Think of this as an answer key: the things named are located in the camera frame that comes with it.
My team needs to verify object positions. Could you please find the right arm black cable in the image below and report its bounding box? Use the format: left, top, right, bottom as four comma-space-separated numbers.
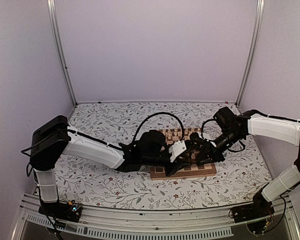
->
199, 118, 221, 141

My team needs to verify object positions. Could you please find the aluminium frame post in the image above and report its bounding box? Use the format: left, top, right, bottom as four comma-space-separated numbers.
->
46, 0, 78, 107
235, 0, 265, 108

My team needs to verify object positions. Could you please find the front aluminium rail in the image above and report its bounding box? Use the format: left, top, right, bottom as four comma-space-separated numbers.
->
11, 193, 300, 240

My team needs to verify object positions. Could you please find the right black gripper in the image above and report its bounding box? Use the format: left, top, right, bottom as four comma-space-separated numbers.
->
195, 129, 243, 166

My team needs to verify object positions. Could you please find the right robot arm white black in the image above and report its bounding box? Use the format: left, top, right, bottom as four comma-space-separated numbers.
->
169, 107, 300, 218

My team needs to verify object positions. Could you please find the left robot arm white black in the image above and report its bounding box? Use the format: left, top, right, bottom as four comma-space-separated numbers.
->
21, 115, 187, 217

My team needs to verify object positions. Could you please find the right aluminium frame post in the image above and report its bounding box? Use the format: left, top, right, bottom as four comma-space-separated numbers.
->
235, 0, 265, 108

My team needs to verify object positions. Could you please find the floral patterned table mat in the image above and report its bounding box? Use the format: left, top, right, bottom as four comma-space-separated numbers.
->
55, 102, 272, 210

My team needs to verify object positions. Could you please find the wooden chess board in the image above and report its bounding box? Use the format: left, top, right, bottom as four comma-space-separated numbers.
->
150, 128, 217, 181

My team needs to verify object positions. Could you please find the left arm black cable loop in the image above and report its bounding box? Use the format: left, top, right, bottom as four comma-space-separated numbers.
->
132, 111, 186, 151

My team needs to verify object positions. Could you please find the left aluminium frame post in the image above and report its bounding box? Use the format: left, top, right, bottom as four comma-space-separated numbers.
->
46, 0, 78, 107

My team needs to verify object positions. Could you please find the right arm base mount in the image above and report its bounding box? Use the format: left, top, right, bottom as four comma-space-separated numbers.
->
229, 196, 275, 235

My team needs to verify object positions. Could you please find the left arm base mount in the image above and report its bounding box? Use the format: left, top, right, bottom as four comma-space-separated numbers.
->
38, 197, 83, 223

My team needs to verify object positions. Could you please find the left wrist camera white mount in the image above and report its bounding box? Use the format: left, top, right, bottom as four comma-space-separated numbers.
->
168, 140, 187, 163

